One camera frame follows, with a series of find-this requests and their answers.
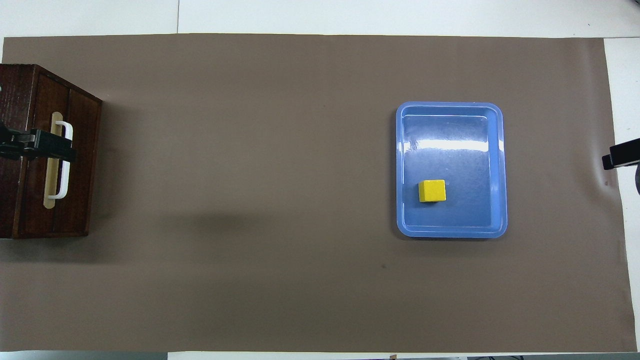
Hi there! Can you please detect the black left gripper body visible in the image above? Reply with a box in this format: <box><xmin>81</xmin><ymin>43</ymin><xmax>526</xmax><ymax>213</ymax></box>
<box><xmin>0</xmin><ymin>122</ymin><xmax>32</xmax><ymax>161</ymax></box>

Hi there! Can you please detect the white drawer handle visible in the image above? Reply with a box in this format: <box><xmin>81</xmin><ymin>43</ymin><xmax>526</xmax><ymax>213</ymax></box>
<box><xmin>47</xmin><ymin>120</ymin><xmax>74</xmax><ymax>201</ymax></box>

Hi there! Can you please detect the yellow cube block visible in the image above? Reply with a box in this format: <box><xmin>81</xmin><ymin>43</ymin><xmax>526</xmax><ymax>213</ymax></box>
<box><xmin>418</xmin><ymin>179</ymin><xmax>447</xmax><ymax>204</ymax></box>

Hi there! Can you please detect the dark wooden cabinet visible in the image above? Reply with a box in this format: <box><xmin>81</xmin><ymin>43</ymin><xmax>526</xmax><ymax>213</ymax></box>
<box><xmin>0</xmin><ymin>64</ymin><xmax>103</xmax><ymax>239</ymax></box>

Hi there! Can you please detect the blue plastic tray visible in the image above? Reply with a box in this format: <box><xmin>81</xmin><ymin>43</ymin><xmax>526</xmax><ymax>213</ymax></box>
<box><xmin>396</xmin><ymin>101</ymin><xmax>509</xmax><ymax>239</ymax></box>

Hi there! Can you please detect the brown paper table mat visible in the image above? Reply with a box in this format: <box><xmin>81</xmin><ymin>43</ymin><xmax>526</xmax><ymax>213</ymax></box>
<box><xmin>0</xmin><ymin>33</ymin><xmax>637</xmax><ymax>353</ymax></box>

